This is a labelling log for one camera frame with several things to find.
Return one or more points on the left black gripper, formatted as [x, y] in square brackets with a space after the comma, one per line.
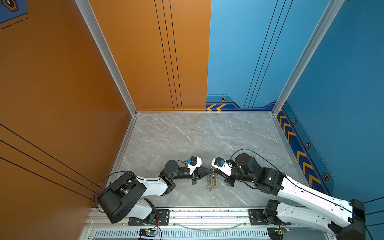
[198, 173]

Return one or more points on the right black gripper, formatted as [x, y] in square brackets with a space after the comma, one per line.
[227, 179]

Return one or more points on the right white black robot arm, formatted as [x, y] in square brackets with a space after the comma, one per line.
[342, 219]

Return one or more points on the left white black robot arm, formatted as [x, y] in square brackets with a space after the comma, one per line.
[128, 195]

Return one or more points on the left green circuit board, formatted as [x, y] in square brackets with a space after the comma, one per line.
[148, 234]

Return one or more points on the green circuit board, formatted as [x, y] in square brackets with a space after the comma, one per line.
[148, 234]
[277, 233]

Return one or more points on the right green circuit board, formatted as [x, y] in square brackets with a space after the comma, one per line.
[277, 233]

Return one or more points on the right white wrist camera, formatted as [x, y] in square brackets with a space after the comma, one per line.
[224, 165]

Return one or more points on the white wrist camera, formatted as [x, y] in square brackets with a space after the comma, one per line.
[193, 163]
[224, 165]

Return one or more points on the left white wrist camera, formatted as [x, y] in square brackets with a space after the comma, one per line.
[193, 163]

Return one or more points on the aluminium front rail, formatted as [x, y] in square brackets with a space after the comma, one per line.
[199, 218]

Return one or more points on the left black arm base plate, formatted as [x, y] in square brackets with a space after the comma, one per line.
[160, 218]

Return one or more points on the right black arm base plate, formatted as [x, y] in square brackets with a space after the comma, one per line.
[258, 218]

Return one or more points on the white slotted cable duct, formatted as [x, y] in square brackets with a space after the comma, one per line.
[183, 234]

